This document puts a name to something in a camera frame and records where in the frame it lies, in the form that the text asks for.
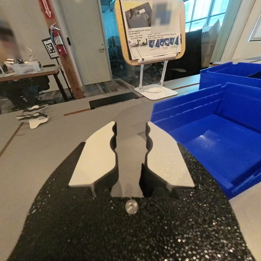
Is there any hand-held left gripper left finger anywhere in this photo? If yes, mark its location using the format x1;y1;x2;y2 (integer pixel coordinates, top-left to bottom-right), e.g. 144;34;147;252
68;121;119;197

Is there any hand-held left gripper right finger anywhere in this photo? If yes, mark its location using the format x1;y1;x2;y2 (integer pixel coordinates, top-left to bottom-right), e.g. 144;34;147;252
139;122;195;198

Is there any blue plastic bin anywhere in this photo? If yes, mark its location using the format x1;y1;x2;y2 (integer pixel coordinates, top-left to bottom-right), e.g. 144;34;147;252
199;61;261;94
152;82;261;201

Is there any black flat mat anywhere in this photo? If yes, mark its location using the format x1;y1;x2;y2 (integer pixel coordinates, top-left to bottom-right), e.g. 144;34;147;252
89;92;140;110

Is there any office desk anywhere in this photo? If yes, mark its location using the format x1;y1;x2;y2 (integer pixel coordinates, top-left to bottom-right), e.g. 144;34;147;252
0;65;71;102

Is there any white door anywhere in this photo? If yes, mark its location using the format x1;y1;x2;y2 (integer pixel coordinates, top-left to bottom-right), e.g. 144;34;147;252
76;0;113;86

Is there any black office chair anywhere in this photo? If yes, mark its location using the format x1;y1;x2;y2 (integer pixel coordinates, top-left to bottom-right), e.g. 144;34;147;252
163;29;203;81

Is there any clear plastic container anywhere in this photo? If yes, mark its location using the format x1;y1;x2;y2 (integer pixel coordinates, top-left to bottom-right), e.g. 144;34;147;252
9;61;41;73

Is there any wooden instruction board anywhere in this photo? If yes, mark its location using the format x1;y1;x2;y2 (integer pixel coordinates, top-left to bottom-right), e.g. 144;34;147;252
115;0;186;66

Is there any black white tag sign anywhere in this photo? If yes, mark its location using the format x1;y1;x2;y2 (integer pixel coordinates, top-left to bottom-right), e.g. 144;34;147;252
42;38;60;60

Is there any red fire extinguisher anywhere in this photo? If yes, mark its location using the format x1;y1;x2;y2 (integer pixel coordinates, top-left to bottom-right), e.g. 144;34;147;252
49;24;68;55

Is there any cardboard box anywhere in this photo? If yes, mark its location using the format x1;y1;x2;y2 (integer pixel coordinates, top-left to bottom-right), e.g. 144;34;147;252
201;19;221;68

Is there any window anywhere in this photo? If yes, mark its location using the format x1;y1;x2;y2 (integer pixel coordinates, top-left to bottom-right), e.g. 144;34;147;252
184;0;232;32
248;0;261;42

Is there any wooden post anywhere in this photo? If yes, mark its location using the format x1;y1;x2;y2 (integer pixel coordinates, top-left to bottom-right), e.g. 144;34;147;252
44;0;84;100

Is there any red wall sign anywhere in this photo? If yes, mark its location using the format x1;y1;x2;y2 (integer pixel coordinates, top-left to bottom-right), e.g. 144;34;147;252
38;0;54;19

